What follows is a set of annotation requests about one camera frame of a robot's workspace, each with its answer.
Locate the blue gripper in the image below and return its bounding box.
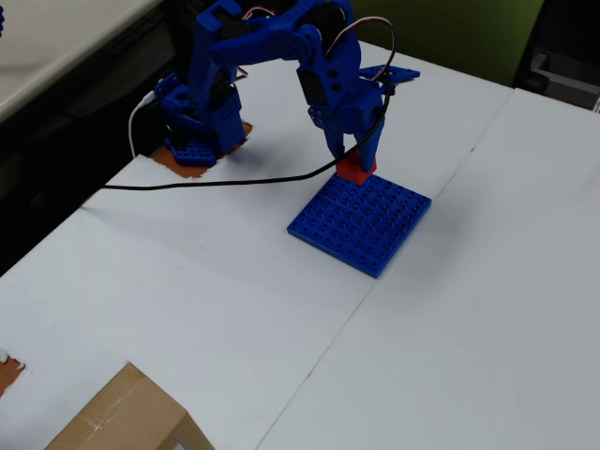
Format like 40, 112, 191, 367
296, 36, 389, 171

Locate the red 2x2 building block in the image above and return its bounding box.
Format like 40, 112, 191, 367
336, 149, 379, 185

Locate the blue 8x8 building plate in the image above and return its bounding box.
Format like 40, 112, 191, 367
286, 173, 433, 279

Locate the black background furniture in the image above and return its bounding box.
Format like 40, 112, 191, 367
513, 0, 600, 113

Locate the white background table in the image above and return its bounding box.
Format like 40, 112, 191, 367
0, 0, 165, 123

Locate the brown cardboard box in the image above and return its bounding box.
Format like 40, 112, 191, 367
44, 360, 217, 450

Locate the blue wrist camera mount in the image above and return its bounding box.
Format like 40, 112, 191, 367
358, 64, 422, 98

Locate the white red servo wire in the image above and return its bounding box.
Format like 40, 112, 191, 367
325, 16, 397, 83

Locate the black cable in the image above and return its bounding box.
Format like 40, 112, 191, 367
102, 69, 398, 191

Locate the white cable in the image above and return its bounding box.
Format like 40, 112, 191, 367
127, 91, 157, 159

